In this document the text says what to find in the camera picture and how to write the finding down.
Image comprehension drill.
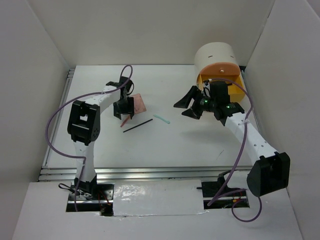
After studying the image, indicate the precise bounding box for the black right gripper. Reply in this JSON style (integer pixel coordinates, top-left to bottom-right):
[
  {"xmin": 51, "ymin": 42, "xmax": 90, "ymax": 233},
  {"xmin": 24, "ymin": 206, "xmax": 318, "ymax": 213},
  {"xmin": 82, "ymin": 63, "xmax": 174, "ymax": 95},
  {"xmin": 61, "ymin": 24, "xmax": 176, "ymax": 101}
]
[{"xmin": 173, "ymin": 85, "xmax": 217, "ymax": 120}]

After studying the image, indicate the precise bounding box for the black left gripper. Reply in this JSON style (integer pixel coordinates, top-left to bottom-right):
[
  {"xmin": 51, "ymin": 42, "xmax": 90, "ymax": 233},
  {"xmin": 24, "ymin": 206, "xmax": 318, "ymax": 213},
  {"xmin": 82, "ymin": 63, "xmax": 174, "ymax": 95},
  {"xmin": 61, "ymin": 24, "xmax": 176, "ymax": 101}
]
[{"xmin": 113, "ymin": 96, "xmax": 135, "ymax": 119}]

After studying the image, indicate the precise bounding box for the pink makeup palette card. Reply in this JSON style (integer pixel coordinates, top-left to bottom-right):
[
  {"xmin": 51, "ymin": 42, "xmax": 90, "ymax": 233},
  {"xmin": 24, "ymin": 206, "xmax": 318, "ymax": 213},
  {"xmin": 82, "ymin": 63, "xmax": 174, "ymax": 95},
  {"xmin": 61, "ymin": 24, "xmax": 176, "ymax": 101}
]
[{"xmin": 132, "ymin": 93, "xmax": 147, "ymax": 115}]

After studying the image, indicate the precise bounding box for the orange drawer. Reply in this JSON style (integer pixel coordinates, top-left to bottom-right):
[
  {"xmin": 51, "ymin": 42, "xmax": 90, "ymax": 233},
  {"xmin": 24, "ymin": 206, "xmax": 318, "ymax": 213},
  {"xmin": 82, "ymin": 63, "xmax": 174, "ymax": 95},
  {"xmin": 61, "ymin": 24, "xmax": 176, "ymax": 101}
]
[{"xmin": 199, "ymin": 62, "xmax": 241, "ymax": 76}]

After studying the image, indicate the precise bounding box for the cream round drawer organizer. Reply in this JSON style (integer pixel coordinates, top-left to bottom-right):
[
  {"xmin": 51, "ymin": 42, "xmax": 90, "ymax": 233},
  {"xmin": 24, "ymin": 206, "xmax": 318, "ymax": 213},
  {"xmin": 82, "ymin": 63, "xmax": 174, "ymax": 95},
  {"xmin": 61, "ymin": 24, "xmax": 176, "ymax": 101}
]
[{"xmin": 194, "ymin": 42, "xmax": 245, "ymax": 104}]

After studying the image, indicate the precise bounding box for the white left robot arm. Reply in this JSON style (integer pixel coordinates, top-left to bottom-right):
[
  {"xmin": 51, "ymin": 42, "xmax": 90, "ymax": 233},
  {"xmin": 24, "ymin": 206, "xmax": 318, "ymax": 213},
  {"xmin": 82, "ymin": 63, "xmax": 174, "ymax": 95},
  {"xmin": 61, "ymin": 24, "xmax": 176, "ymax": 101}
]
[{"xmin": 67, "ymin": 76, "xmax": 135, "ymax": 200}]

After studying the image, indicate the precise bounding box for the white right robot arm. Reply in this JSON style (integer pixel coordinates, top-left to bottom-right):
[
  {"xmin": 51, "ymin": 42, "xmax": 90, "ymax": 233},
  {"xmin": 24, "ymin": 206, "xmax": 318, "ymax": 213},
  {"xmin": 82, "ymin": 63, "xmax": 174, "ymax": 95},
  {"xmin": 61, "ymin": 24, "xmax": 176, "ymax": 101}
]
[{"xmin": 173, "ymin": 78, "xmax": 291, "ymax": 197}]

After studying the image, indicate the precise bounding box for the pink makeup brush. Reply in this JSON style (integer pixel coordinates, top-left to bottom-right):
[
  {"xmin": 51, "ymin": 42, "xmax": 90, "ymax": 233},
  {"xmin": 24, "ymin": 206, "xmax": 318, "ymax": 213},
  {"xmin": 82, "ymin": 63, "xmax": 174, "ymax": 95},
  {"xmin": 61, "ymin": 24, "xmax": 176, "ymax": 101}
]
[{"xmin": 120, "ymin": 115, "xmax": 131, "ymax": 128}]

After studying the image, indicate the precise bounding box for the teal plastic spatula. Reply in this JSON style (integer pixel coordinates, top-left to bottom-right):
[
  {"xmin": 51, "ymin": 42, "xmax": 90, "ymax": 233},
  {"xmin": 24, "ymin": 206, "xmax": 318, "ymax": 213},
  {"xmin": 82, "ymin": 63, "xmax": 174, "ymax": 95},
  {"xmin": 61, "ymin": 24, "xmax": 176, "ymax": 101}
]
[{"xmin": 153, "ymin": 114, "xmax": 171, "ymax": 124}]

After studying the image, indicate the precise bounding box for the thin black eyeliner pencil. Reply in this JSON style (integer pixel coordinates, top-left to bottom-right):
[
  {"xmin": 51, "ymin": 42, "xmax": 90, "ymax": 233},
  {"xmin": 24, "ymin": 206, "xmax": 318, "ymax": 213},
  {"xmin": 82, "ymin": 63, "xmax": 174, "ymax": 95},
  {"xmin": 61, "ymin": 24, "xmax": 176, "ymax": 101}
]
[{"xmin": 123, "ymin": 118, "xmax": 153, "ymax": 133}]

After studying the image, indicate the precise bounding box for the white foil covered panel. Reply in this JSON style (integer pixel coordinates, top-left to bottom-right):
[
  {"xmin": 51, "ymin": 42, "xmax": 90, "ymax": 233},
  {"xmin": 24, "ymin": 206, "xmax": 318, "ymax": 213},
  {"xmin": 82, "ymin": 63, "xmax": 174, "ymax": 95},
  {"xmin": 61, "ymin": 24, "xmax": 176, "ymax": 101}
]
[{"xmin": 113, "ymin": 179, "xmax": 205, "ymax": 217}]

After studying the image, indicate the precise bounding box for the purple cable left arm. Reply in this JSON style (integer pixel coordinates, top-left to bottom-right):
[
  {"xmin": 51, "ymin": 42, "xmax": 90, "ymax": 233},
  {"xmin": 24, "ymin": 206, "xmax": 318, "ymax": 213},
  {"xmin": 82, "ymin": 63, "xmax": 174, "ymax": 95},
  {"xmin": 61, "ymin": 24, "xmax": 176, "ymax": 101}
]
[{"xmin": 44, "ymin": 65, "xmax": 133, "ymax": 213}]

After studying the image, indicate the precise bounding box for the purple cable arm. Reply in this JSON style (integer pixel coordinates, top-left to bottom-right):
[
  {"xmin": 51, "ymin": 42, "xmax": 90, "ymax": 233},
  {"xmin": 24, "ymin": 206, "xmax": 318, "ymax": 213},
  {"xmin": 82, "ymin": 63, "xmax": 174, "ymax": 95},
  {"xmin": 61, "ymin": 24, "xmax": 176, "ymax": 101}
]
[
  {"xmin": 44, "ymin": 65, "xmax": 133, "ymax": 213},
  {"xmin": 206, "ymin": 77, "xmax": 263, "ymax": 223}
]

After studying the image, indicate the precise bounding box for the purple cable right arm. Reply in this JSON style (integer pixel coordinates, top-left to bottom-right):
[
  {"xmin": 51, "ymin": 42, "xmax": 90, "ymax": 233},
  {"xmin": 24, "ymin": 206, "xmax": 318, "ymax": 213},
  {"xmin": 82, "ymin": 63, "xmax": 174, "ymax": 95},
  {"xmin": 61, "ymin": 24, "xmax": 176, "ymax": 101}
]
[{"xmin": 206, "ymin": 77, "xmax": 263, "ymax": 223}]

